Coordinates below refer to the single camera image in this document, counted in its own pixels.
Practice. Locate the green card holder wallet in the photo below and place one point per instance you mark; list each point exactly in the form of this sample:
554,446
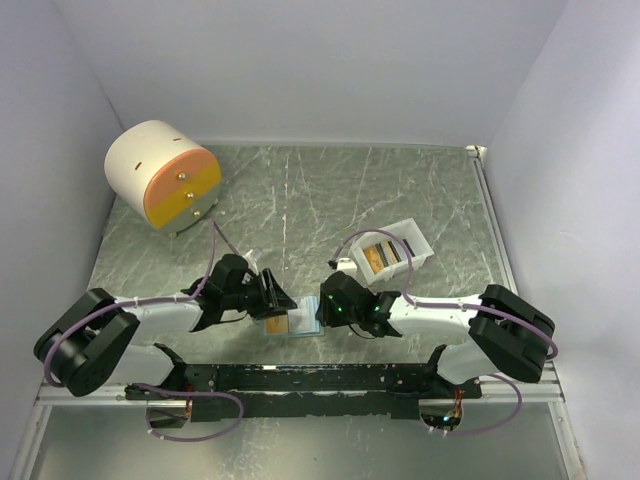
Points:
321,332

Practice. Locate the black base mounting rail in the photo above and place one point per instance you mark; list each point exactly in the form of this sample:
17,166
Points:
288,391

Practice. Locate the orange credit card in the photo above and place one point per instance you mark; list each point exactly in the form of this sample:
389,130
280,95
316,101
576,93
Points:
277,325

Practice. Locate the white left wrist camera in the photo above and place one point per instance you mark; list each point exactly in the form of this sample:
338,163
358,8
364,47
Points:
253,256

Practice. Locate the white plastic card tray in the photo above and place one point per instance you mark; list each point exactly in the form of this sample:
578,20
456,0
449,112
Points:
408,229

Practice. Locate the round white drawer cabinet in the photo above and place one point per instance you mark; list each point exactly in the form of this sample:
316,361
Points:
167,178

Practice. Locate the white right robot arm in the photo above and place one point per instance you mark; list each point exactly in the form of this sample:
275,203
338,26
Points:
502,332

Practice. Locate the stack of cards in tray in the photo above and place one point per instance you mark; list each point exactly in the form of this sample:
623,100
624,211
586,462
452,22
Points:
382,256

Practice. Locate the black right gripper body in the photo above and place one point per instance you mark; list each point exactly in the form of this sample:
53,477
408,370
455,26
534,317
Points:
333,316

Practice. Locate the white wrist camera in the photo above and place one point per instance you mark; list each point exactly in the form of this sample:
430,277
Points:
345,265
253,256

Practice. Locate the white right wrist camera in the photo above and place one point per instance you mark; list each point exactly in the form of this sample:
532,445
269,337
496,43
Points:
345,265

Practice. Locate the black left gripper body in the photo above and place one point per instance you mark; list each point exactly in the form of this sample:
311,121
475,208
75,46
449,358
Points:
247,296

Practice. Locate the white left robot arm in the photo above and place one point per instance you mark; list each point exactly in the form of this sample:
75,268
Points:
102,339

